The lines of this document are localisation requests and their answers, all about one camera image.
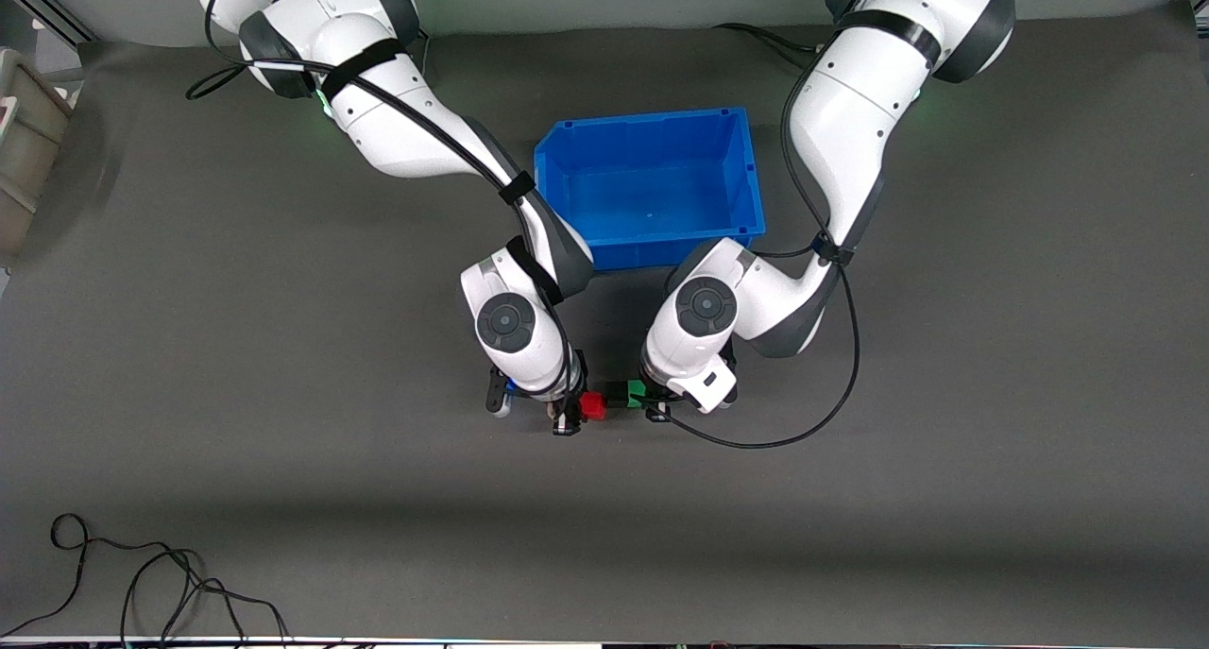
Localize blue plastic storage bin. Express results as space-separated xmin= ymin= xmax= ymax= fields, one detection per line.
xmin=534 ymin=107 xmax=767 ymax=274

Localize thin black loose cable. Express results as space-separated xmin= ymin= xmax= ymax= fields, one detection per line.
xmin=0 ymin=513 xmax=289 ymax=645

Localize black left arm base cables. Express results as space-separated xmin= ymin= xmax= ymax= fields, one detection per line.
xmin=713 ymin=22 xmax=825 ymax=70

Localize black right arm wrist cable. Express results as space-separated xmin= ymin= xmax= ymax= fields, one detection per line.
xmin=186 ymin=0 xmax=579 ymax=404

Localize black arm wrist cable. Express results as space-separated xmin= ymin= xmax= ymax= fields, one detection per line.
xmin=186 ymin=0 xmax=579 ymax=404
xmin=661 ymin=59 xmax=862 ymax=450

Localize black left arm wrist cable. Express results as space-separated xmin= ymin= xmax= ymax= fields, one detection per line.
xmin=661 ymin=59 xmax=862 ymax=450

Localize dark grey table mat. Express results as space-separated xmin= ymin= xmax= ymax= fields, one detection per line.
xmin=0 ymin=7 xmax=1209 ymax=642

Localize beige plastic crate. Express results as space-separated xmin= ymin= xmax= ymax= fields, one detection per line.
xmin=0 ymin=47 xmax=75 ymax=259

